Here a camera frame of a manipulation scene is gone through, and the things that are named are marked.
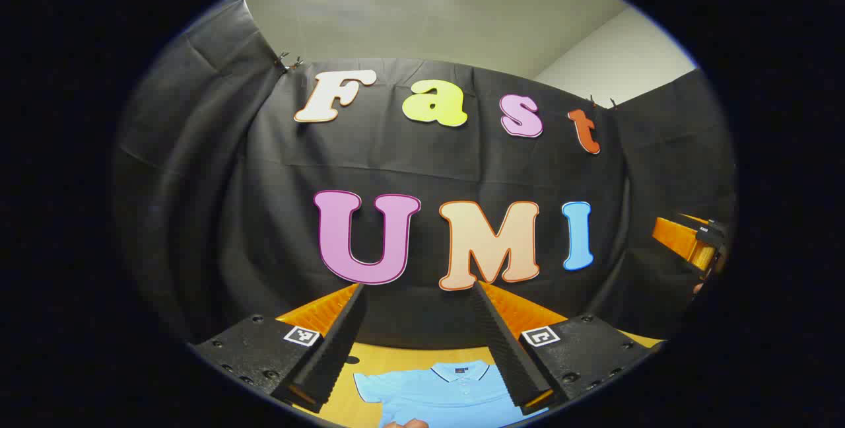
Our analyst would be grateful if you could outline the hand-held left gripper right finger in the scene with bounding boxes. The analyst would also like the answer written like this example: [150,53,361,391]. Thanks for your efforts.
[470,281,664,415]

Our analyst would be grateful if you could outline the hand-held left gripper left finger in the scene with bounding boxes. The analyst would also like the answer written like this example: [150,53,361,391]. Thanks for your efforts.
[188,283,368,414]

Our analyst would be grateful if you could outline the light blue T-shirt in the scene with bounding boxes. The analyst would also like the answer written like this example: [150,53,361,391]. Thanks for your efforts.
[353,361,549,428]

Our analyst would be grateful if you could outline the black backdrop cloth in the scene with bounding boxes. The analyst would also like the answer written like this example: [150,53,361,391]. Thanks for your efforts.
[112,0,737,349]

